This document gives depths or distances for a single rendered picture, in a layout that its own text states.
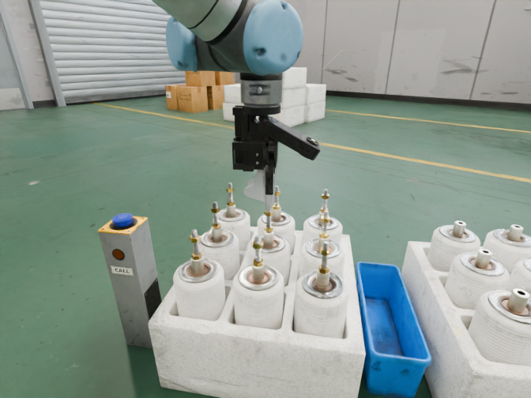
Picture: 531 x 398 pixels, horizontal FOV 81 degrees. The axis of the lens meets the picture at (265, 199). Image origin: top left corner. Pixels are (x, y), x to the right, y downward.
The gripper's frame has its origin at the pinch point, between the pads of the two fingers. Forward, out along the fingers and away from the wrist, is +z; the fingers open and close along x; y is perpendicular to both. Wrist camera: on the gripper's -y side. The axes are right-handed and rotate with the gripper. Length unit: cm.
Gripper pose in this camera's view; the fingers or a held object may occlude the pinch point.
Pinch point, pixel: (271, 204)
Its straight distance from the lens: 64.9
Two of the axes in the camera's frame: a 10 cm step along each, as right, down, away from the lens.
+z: 0.0, 9.1, 4.1
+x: -0.9, 4.1, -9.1
